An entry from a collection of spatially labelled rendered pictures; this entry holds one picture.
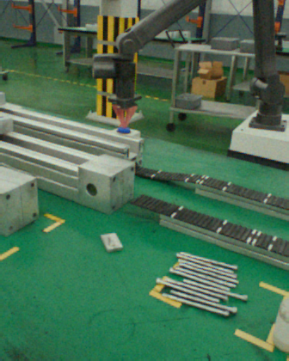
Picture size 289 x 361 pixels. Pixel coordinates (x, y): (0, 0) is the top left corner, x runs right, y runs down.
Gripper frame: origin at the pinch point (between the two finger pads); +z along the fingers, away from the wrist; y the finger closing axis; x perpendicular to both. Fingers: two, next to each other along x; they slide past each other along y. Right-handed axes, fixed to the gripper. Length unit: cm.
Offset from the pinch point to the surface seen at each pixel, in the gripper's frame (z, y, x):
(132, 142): 0.5, 10.8, 10.1
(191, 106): 56, -258, -87
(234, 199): 7.3, 14.5, 42.1
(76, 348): 8, 69, 38
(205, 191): 7.2, 14.7, 34.5
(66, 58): 60, -453, -427
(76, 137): 0.2, 18.1, -4.1
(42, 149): 0.8, 29.9, -5.8
